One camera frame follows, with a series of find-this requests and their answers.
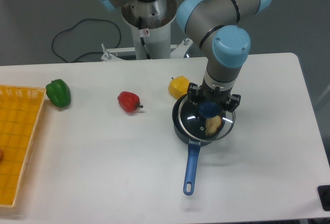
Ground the glass pot lid blue knob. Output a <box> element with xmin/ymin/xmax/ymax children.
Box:
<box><xmin>173</xmin><ymin>95</ymin><xmax>236</xmax><ymax>143</ymax></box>

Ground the black corner object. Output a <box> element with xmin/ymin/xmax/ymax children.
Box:
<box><xmin>317</xmin><ymin>185</ymin><xmax>330</xmax><ymax>212</ymax></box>

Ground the black cable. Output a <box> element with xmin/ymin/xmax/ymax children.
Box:
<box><xmin>51</xmin><ymin>18</ymin><xmax>122</xmax><ymax>63</ymax></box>

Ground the red bell pepper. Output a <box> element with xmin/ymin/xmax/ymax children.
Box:
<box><xmin>117</xmin><ymin>91</ymin><xmax>143</xmax><ymax>113</ymax></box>

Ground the yellow wicker basket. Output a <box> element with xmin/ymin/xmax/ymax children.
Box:
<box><xmin>1</xmin><ymin>85</ymin><xmax>46</xmax><ymax>208</ymax></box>

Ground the green bell pepper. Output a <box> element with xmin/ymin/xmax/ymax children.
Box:
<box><xmin>46</xmin><ymin>79</ymin><xmax>71</xmax><ymax>108</ymax></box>

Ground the beige potato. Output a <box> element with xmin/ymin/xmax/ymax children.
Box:
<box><xmin>205</xmin><ymin>116</ymin><xmax>222</xmax><ymax>136</ymax></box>

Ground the yellow bell pepper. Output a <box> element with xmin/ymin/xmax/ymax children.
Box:
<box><xmin>168</xmin><ymin>76</ymin><xmax>190</xmax><ymax>99</ymax></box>

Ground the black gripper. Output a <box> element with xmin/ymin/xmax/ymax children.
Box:
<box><xmin>187</xmin><ymin>82</ymin><xmax>241</xmax><ymax>112</ymax></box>

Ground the dark blue saucepan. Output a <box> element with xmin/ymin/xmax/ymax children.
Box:
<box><xmin>172</xmin><ymin>98</ymin><xmax>221</xmax><ymax>196</ymax></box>

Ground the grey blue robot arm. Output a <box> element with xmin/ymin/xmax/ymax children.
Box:
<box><xmin>100</xmin><ymin>0</ymin><xmax>272</xmax><ymax>116</ymax></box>

